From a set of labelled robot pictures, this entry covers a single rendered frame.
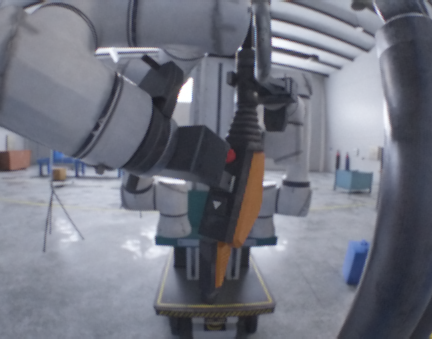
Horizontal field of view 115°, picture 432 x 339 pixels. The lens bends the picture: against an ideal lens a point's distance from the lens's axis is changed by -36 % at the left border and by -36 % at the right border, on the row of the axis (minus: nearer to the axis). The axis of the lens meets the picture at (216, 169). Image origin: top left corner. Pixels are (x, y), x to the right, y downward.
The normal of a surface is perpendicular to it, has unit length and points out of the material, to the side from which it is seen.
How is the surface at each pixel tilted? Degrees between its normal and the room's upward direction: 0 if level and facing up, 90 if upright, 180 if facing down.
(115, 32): 154
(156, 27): 142
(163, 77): 69
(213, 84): 90
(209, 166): 90
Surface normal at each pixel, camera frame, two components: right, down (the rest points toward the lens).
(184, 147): -0.54, -0.31
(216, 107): 0.07, 0.09
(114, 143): 0.56, 0.56
